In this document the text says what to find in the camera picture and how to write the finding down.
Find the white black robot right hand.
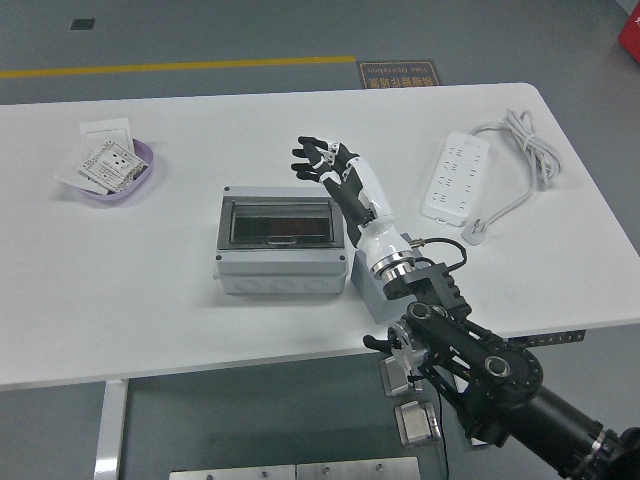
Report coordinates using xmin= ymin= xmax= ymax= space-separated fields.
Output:
xmin=290 ymin=135 xmax=416 ymax=274

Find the orange cylinder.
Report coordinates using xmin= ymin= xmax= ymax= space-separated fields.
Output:
xmin=269 ymin=219 xmax=324 ymax=235

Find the grey junction box with lid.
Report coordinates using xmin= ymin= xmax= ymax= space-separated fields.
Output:
xmin=213 ymin=185 xmax=350 ymax=297

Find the grey cube with round recess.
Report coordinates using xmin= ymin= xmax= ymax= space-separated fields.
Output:
xmin=349 ymin=244 xmax=416 ymax=326

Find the silver floor socket box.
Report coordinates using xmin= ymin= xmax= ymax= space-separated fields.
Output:
xmin=394 ymin=399 xmax=444 ymax=447
xmin=379 ymin=357 xmax=426 ymax=399

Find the white power strip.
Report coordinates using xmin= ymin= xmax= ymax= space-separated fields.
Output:
xmin=418 ymin=130 xmax=491 ymax=226

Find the brown floor sign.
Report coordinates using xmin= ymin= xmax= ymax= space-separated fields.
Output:
xmin=357 ymin=60 xmax=442 ymax=90

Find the purple plastic tray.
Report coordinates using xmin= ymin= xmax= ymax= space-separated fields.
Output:
xmin=63 ymin=138 xmax=156 ymax=204

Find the white socket panel with holes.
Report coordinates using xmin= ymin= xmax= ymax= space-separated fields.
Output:
xmin=77 ymin=139 xmax=149 ymax=194

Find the red object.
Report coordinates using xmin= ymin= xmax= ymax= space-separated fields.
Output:
xmin=617 ymin=0 xmax=640 ymax=64

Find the white flat cover plate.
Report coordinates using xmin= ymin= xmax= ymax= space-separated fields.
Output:
xmin=54 ymin=144 xmax=111 ymax=196

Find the grey metal plate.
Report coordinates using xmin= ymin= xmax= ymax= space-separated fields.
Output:
xmin=168 ymin=464 xmax=297 ymax=480

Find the white power cord with plug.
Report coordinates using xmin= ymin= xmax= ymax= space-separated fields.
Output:
xmin=460 ymin=108 xmax=562 ymax=246

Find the black under-table rail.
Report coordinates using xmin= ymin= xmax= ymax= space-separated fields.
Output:
xmin=504 ymin=329 xmax=586 ymax=349

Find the thin black floor cable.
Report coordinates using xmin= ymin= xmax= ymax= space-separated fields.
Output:
xmin=409 ymin=374 xmax=449 ymax=480

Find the plain white switch panel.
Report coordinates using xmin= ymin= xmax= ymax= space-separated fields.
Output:
xmin=78 ymin=118 xmax=135 ymax=151

